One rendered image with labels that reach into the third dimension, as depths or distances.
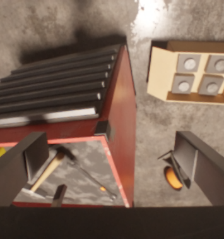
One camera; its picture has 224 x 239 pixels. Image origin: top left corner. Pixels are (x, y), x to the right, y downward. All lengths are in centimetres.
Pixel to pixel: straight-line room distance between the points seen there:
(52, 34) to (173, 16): 81
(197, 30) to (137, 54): 40
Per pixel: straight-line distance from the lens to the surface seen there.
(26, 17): 145
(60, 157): 55
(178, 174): 180
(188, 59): 115
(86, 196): 77
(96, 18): 126
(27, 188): 81
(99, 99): 52
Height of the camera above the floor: 122
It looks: 50 degrees down
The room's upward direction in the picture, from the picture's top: 168 degrees counter-clockwise
